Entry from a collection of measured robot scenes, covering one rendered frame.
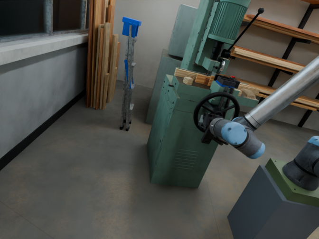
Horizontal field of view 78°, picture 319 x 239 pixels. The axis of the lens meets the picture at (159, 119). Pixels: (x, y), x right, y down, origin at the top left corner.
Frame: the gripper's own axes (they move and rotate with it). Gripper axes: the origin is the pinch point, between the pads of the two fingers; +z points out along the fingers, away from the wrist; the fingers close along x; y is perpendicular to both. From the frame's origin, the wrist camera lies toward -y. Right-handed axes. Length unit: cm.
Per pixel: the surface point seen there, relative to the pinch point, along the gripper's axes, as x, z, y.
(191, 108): -1.0, 22.8, 6.5
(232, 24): -11, 11, 62
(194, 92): 0.8, 18.7, 17.9
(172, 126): 8.2, 28.3, -8.8
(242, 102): -35.3, 18.7, 18.0
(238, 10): -11, 9, 70
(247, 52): -130, 182, 102
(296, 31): -184, 156, 141
